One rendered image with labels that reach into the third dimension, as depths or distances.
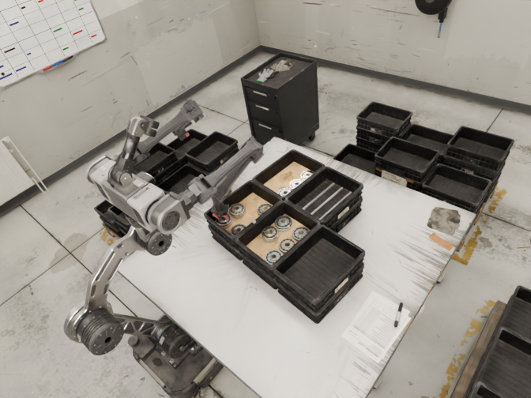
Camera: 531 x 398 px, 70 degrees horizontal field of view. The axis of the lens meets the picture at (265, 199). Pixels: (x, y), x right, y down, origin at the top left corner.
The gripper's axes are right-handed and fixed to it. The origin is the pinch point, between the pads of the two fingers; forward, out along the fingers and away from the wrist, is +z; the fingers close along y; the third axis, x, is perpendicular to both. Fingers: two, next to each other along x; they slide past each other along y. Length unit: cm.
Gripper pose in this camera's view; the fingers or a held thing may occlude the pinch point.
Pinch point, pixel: (223, 218)
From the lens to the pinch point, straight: 234.0
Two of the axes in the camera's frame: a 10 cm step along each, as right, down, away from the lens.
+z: 1.4, 7.0, 7.1
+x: -1.5, 7.2, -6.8
